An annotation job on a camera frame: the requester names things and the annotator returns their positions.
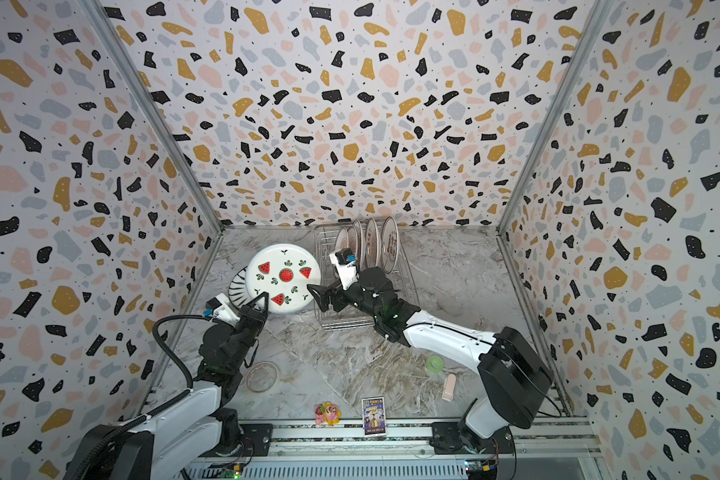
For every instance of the fruit pattern blue-rim plate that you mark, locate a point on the fruit pattern blue-rim plate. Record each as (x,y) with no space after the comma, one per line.
(283,271)

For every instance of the orange pattern white plate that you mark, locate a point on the orange pattern white plate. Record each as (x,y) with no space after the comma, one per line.
(372,244)

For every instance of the green plastic lid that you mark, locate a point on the green plastic lid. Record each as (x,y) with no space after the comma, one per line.
(434,364)

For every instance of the pink eraser block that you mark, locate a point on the pink eraser block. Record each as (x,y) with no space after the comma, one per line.
(448,392)

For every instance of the orange sunburst plate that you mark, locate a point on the orange sunburst plate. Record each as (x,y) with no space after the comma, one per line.
(342,240)

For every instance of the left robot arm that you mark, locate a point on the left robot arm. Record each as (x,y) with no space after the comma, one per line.
(165,440)

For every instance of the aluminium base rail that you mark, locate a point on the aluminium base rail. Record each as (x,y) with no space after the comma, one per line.
(300,449)

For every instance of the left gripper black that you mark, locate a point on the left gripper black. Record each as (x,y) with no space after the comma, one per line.
(252,318)

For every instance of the purple card box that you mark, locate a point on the purple card box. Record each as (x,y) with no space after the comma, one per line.
(374,416)

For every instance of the pink yellow toy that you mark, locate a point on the pink yellow toy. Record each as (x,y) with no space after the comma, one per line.
(327,413)

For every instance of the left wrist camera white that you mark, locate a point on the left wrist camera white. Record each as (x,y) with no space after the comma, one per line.
(219,309)

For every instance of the red pattern white plate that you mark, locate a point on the red pattern white plate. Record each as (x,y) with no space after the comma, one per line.
(390,245)

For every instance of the metal wire dish rack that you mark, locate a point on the metal wire dish rack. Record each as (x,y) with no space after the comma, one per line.
(365,274)

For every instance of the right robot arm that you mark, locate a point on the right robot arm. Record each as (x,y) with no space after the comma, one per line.
(515,379)

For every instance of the white plate black stripes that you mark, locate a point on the white plate black stripes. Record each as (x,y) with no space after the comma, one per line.
(237,291)

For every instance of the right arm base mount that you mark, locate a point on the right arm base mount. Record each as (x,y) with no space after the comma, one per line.
(455,438)

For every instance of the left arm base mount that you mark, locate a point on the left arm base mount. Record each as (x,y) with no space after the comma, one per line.
(248,440)

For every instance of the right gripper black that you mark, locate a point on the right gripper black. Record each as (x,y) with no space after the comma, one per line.
(339,294)

